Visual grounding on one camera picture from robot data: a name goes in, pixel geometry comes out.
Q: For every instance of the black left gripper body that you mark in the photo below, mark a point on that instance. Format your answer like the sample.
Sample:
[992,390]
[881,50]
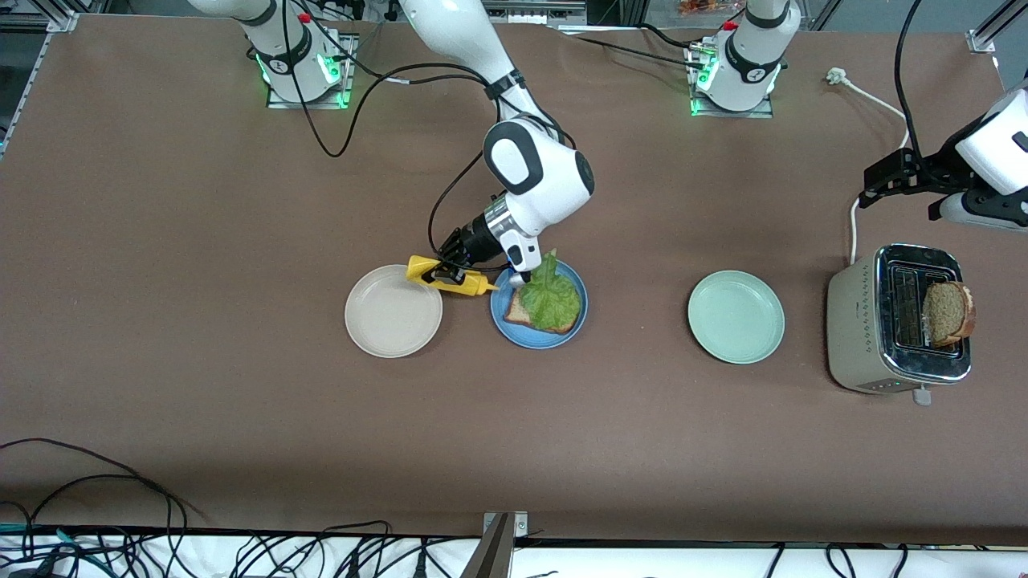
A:
[918,171]

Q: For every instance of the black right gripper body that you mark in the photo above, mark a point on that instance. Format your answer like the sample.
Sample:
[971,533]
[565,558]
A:
[467,244]

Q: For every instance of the yellow mustard squeeze bottle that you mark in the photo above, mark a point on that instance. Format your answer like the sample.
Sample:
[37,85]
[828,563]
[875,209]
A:
[416,267]

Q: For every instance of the brown bread slice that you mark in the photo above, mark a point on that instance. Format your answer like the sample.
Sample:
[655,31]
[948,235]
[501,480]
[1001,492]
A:
[948,313]
[514,311]

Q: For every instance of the green lettuce leaf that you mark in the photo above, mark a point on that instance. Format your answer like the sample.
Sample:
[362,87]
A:
[550,301]

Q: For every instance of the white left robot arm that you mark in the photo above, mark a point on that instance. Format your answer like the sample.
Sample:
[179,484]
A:
[751,60]

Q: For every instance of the beige round plate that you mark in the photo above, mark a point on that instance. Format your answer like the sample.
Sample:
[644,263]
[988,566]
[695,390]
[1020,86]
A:
[393,317]

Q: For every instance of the blue round plate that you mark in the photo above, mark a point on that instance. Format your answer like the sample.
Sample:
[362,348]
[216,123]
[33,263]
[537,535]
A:
[518,335]

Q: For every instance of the mint green round plate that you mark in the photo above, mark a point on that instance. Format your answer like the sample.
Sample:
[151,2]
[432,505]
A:
[736,317]

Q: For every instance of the beige chrome toaster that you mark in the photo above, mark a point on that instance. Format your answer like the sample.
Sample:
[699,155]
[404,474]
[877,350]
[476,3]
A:
[855,321]

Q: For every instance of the orange snack packet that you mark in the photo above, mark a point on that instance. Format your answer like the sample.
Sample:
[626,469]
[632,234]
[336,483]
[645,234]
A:
[699,6]

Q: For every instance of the brown table cover sheet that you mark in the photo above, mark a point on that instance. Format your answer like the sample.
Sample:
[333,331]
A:
[642,449]

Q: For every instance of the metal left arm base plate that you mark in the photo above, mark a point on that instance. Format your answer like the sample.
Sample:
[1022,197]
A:
[735,115]

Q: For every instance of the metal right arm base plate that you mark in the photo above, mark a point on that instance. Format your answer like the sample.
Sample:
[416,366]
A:
[350,76]

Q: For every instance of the silver metal frame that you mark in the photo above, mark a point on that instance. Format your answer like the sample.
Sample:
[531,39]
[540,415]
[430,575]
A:
[526,12]

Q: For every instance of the aluminium table edge bracket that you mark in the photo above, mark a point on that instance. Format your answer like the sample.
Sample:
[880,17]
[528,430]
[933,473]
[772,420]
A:
[494,554]

